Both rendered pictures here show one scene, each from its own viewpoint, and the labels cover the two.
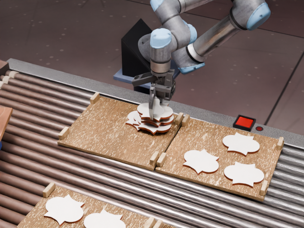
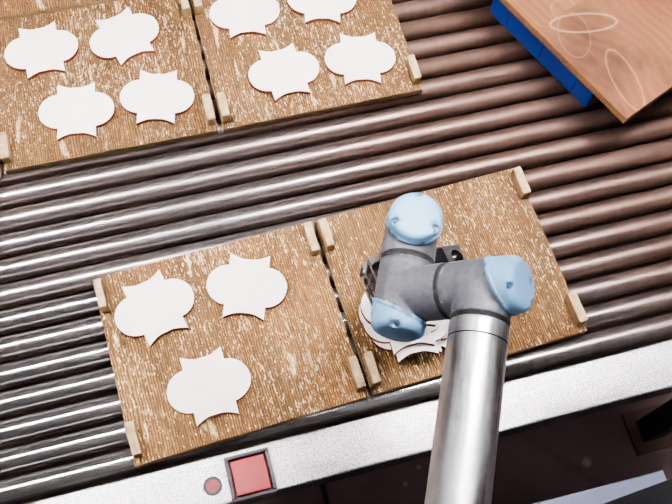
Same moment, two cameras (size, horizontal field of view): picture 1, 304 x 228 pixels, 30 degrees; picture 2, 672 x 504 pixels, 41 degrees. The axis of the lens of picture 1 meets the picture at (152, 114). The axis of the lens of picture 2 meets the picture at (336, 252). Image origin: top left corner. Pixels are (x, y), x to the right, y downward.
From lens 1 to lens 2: 2.19 m
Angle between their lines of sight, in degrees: 72
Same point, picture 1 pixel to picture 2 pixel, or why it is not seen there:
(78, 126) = (523, 224)
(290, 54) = not seen: outside the picture
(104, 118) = not seen: hidden behind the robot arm
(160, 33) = (413, 206)
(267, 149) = (153, 414)
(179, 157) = (292, 275)
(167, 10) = (460, 265)
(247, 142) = (198, 395)
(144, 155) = (351, 238)
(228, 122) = (285, 457)
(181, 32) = (393, 275)
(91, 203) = (337, 94)
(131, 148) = not seen: hidden behind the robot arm
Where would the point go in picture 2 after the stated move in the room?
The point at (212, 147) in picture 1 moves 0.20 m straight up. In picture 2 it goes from (256, 343) to (251, 304)
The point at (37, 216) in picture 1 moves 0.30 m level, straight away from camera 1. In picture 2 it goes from (384, 30) to (509, 102)
